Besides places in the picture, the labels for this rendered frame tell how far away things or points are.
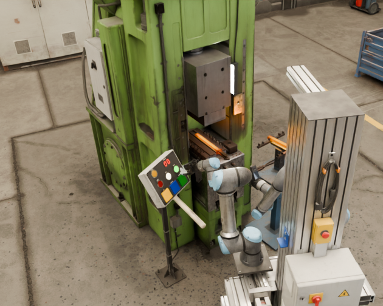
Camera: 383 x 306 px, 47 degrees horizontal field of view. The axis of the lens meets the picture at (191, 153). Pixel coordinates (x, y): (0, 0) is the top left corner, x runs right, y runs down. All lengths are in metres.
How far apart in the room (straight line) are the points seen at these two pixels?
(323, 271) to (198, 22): 1.83
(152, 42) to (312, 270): 1.74
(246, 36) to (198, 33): 0.44
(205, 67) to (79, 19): 5.39
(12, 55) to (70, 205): 4.17
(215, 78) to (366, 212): 2.20
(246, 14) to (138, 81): 0.95
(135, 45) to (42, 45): 5.07
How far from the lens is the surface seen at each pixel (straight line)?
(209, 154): 3.53
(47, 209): 4.87
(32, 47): 8.37
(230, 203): 2.63
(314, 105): 2.04
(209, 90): 3.24
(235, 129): 3.77
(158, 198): 3.08
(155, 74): 3.12
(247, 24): 3.48
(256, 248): 2.79
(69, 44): 8.41
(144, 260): 4.08
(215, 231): 4.05
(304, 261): 2.39
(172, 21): 3.08
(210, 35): 3.28
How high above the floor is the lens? 2.97
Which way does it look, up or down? 34 degrees down
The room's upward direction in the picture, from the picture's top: 4 degrees counter-clockwise
